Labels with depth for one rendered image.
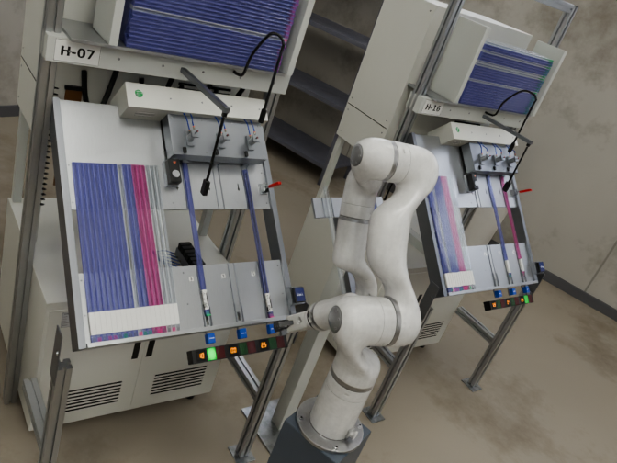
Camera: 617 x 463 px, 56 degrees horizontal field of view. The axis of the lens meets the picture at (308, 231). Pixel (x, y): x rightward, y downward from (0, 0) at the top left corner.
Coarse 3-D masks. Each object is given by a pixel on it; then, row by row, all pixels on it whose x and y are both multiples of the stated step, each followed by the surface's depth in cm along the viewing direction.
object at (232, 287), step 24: (240, 264) 186; (264, 264) 192; (192, 288) 174; (216, 288) 179; (240, 288) 184; (192, 312) 172; (216, 312) 177; (240, 312) 182; (264, 312) 187; (288, 312) 192
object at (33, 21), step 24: (72, 0) 164; (24, 24) 189; (24, 48) 190; (24, 72) 191; (72, 72) 175; (96, 72) 178; (120, 72) 182; (24, 96) 192; (96, 96) 183; (24, 120) 202; (24, 144) 207; (48, 144) 184; (24, 168) 211
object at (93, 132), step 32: (64, 128) 165; (96, 128) 170; (128, 128) 176; (160, 128) 183; (96, 160) 168; (128, 160) 173; (160, 160) 180; (192, 192) 183; (224, 192) 190; (256, 192) 198
